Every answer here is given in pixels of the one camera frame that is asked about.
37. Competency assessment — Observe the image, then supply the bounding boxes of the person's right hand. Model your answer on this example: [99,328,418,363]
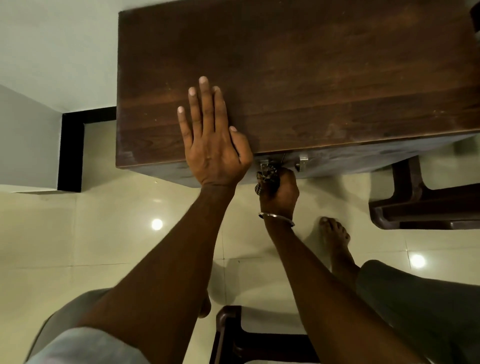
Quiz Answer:
[258,167,300,223]

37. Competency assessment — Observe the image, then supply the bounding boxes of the person's left hand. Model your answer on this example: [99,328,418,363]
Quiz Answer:
[177,76,254,188]

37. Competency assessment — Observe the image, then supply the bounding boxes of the bunch of keys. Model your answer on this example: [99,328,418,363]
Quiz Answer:
[254,165,281,196]

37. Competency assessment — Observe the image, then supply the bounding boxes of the person's left forearm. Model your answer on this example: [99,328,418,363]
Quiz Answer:
[75,183,238,364]

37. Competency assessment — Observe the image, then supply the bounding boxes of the person's right forearm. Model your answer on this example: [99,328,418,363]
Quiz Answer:
[262,217,426,364]

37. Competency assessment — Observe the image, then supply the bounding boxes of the person's right leg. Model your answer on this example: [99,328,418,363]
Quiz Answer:
[319,216,362,292]

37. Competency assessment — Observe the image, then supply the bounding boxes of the dark wooden table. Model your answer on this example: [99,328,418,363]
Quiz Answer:
[115,0,480,188]

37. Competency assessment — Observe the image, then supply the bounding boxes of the black skirting board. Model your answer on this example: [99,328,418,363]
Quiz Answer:
[57,106,117,193]

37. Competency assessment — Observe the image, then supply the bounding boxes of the person's left foot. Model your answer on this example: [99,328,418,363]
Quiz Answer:
[197,292,213,319]

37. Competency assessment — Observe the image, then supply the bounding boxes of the grey shorts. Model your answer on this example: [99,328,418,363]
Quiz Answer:
[25,260,480,364]

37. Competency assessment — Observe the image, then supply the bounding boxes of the light blue shirt sleeve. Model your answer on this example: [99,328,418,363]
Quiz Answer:
[24,327,151,364]

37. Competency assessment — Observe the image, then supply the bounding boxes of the silver bracelet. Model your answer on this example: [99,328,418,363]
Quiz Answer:
[257,212,296,228]

